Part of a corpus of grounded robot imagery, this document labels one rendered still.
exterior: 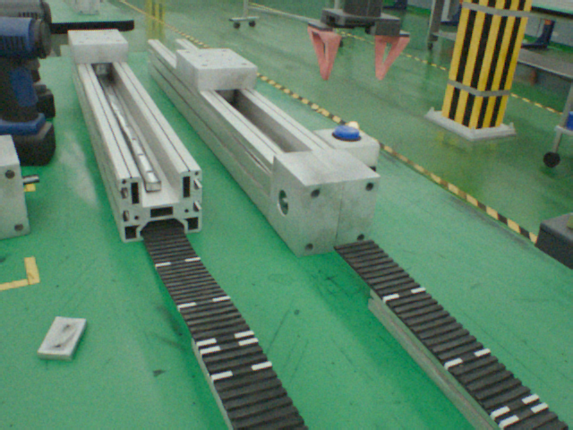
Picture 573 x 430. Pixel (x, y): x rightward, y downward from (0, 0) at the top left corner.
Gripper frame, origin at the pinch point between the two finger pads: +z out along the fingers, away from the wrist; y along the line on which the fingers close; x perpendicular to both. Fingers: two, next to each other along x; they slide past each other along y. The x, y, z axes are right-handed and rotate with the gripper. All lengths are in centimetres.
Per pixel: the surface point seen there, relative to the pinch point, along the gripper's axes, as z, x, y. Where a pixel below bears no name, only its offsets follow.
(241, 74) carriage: 5.3, -19.8, 10.4
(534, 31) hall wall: 75, -545, -692
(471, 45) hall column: 35, -203, -222
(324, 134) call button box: 10.2, -1.2, 2.9
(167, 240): 15.4, 14.6, 31.6
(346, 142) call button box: 10.2, 2.6, 1.1
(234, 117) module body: 7.8, -4.8, 16.8
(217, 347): 13, 36, 33
